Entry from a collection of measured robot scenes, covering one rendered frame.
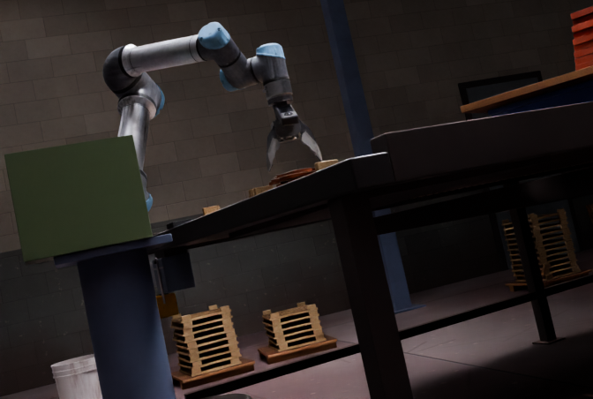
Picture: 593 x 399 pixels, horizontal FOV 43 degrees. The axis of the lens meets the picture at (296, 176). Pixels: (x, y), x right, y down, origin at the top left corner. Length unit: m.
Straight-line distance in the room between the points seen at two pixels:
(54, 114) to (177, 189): 1.36
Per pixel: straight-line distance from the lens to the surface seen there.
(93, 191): 1.79
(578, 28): 2.23
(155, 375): 1.87
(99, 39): 7.71
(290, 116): 2.00
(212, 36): 2.06
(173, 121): 7.56
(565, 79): 1.89
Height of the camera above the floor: 0.79
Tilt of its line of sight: 5 degrees up
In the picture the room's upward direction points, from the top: 12 degrees counter-clockwise
